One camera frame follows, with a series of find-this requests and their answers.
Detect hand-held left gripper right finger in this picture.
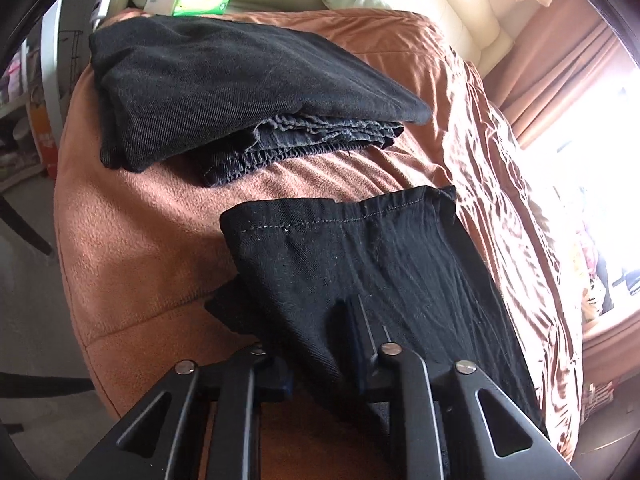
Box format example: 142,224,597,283
340,296,583,480

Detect brown blanket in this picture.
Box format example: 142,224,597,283
52,7,586,480

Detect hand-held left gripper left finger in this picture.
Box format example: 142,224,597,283
67,345,296,480

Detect white shelf unit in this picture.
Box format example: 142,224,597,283
0,0,66,191

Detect folded black elastic-waist pants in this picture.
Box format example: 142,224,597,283
89,14,433,188

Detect pink curtain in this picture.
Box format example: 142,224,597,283
482,0,626,151

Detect cream padded headboard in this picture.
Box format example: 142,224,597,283
132,0,516,76

